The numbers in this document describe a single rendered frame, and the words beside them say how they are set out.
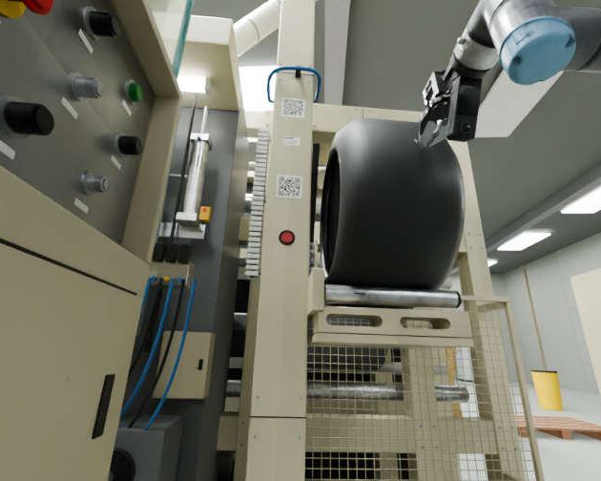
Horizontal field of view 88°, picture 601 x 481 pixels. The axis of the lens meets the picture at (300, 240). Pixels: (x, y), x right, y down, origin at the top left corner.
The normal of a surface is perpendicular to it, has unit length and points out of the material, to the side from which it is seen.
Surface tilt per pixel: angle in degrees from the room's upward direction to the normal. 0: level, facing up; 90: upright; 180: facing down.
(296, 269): 90
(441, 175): 94
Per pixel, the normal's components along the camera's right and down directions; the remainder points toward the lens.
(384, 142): 0.08, -0.53
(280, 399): 0.07, -0.32
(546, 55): -0.03, 0.90
